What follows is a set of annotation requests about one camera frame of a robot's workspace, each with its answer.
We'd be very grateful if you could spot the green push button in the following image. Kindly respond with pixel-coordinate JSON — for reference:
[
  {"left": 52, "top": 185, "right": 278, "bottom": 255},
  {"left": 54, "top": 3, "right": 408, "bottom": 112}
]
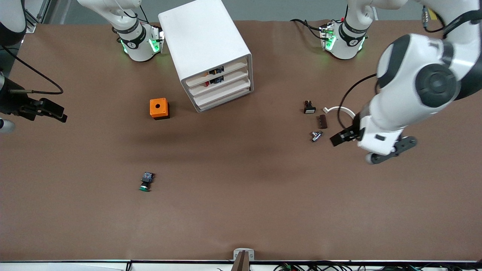
[{"left": 139, "top": 172, "right": 155, "bottom": 192}]

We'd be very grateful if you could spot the brown table cover mat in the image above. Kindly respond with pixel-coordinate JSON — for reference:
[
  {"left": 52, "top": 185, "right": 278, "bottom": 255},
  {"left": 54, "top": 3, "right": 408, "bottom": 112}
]
[{"left": 0, "top": 19, "right": 482, "bottom": 262}]

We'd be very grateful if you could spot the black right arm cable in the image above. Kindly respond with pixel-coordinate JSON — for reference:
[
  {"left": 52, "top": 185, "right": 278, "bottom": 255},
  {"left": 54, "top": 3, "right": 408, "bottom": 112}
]
[{"left": 0, "top": 45, "right": 64, "bottom": 94}]

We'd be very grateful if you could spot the white curved plastic bracket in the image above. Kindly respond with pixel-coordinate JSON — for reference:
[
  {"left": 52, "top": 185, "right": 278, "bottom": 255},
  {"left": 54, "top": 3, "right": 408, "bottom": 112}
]
[{"left": 322, "top": 106, "right": 356, "bottom": 118}]

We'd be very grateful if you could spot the aluminium frame profile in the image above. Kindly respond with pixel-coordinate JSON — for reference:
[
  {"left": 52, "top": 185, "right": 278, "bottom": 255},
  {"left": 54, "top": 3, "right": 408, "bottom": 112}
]
[{"left": 23, "top": 0, "right": 51, "bottom": 33}]

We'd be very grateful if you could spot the orange button enclosure box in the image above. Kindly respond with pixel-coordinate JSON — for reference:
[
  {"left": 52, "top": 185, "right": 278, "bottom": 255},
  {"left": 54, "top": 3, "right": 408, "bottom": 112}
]
[{"left": 149, "top": 98, "right": 170, "bottom": 120}]

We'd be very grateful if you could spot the black base cable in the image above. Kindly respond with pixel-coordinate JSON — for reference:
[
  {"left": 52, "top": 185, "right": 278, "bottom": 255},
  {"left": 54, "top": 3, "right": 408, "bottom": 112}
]
[{"left": 290, "top": 18, "right": 326, "bottom": 40}]

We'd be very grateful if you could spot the black cable bundle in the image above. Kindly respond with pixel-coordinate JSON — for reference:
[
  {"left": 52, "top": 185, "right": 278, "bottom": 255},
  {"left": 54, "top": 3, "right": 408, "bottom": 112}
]
[{"left": 274, "top": 262, "right": 482, "bottom": 271}]

